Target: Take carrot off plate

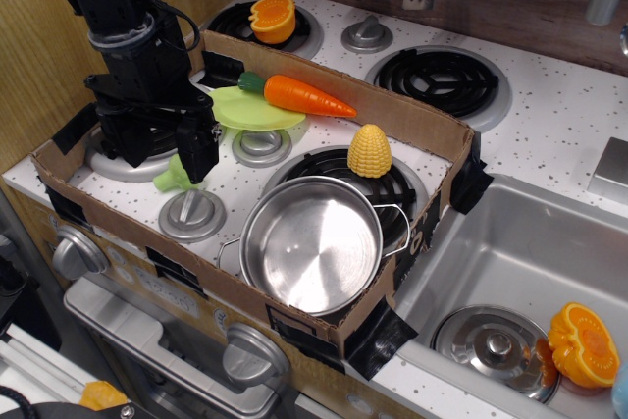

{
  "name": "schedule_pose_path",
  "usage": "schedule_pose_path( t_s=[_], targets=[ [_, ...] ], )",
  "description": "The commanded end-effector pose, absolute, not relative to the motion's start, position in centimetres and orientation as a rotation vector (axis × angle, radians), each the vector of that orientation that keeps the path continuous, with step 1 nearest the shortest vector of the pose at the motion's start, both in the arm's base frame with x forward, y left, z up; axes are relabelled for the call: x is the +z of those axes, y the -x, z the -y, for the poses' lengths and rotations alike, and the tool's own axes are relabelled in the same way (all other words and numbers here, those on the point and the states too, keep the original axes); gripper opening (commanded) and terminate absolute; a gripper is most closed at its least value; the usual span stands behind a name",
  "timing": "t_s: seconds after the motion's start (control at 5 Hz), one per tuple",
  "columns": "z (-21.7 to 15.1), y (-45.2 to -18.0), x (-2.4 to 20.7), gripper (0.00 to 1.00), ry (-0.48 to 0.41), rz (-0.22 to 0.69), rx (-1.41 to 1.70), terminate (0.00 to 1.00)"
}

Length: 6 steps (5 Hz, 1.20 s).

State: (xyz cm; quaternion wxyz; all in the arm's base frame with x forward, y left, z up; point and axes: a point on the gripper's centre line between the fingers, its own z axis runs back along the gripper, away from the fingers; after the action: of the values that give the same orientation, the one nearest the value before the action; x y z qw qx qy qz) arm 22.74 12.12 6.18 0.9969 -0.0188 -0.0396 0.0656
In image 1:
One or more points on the green toy broccoli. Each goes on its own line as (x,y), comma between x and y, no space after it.
(174,177)

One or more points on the orange half on stove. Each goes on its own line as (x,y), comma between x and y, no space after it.
(272,21)

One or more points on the back right black burner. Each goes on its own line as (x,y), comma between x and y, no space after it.
(461,83)

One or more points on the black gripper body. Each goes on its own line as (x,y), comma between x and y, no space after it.
(147,78)

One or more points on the back silver stove knob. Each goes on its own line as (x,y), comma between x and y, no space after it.
(367,37)

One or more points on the silver faucet base block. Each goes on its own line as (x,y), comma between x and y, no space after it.
(609,179)

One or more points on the right oven dial knob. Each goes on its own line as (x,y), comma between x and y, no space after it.
(251,359)

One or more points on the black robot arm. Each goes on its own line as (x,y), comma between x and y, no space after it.
(104,16)

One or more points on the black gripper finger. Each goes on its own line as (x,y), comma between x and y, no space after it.
(131,140)
(198,147)

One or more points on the stainless steel pot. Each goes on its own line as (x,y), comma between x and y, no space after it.
(314,244)

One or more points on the orange toy carrot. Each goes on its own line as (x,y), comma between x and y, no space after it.
(294,95)

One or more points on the oven dial knob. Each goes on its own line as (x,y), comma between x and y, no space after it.
(77,255)
(251,359)

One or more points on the front silver stove knob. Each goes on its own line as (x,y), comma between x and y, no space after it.
(192,216)

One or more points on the silver stove knob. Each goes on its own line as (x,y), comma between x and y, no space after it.
(367,37)
(261,149)
(192,216)

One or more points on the left oven dial knob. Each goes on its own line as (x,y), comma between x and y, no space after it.
(77,255)

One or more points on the orange half in sink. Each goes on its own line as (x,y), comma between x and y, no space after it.
(582,347)

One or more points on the light green plastic plate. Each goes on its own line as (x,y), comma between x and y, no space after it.
(247,111)

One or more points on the steel pot lid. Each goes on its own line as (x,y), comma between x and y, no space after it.
(502,345)

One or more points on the silver oven door handle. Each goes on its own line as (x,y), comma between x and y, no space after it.
(178,378)

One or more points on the middle silver stove knob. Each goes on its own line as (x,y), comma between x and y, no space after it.
(261,149)

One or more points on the metal sink basin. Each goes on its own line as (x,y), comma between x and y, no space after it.
(530,251)

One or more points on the back left black burner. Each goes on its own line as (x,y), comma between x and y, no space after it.
(305,42)

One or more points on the yellow toy corn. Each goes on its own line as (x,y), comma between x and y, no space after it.
(369,154)

